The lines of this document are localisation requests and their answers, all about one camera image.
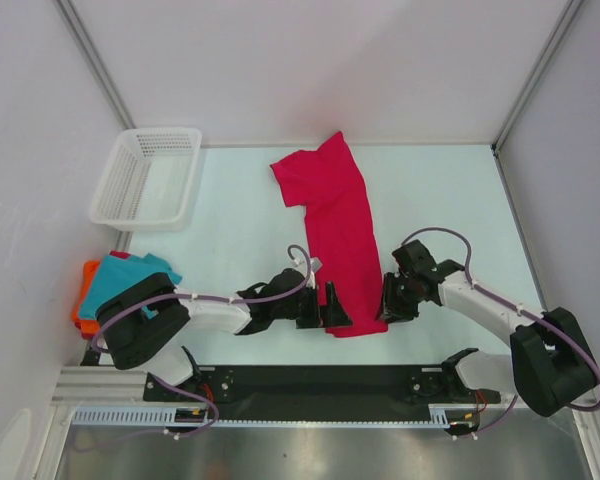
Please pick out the aluminium frame rail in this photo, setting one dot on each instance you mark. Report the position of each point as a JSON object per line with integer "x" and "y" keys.
{"x": 95, "y": 387}

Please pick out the pink t shirt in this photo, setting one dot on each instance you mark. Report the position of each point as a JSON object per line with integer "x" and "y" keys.
{"x": 339, "y": 230}

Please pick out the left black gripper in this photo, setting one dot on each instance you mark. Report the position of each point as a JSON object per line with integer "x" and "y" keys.
{"x": 323, "y": 316}

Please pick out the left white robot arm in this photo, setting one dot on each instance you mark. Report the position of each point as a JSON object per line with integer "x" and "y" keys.
{"x": 142, "y": 328}

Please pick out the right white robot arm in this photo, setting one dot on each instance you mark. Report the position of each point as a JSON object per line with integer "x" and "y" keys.
{"x": 548, "y": 365}

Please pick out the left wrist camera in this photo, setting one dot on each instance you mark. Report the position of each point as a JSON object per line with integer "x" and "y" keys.
{"x": 315, "y": 265}

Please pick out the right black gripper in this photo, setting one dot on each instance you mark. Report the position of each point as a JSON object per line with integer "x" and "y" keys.
{"x": 391, "y": 309}

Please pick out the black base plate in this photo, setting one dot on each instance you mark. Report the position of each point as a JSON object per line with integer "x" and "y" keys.
{"x": 346, "y": 408}

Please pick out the white plastic basket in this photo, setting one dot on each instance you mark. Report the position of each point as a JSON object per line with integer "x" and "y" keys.
{"x": 149, "y": 181}

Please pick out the white cable duct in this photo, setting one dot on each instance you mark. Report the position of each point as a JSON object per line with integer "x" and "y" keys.
{"x": 126, "y": 416}

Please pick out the teal t shirt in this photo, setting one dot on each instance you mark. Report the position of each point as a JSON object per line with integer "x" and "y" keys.
{"x": 113, "y": 274}

